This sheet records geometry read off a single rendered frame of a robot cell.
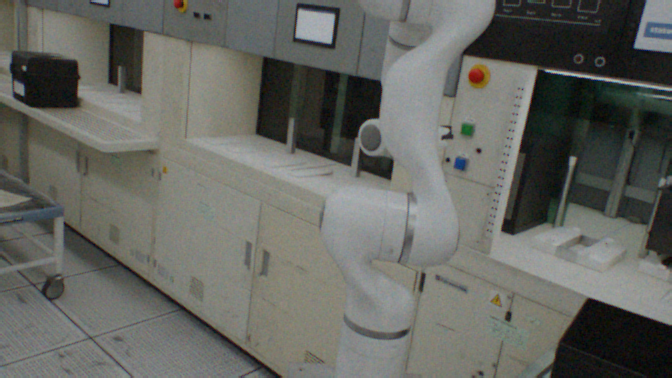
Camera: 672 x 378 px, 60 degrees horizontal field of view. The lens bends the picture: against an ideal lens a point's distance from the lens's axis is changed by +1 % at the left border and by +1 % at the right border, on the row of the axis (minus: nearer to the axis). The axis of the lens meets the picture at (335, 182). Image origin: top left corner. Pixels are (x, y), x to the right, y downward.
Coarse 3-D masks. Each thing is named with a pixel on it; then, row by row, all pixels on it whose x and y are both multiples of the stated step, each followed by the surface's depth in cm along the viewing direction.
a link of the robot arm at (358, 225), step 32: (352, 192) 94; (384, 192) 95; (320, 224) 95; (352, 224) 92; (384, 224) 92; (352, 256) 93; (384, 256) 94; (352, 288) 96; (384, 288) 97; (352, 320) 98; (384, 320) 96
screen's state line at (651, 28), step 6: (648, 24) 131; (654, 24) 130; (660, 24) 129; (666, 24) 128; (648, 30) 131; (654, 30) 130; (660, 30) 129; (666, 30) 128; (648, 36) 131; (654, 36) 130; (660, 36) 129; (666, 36) 128
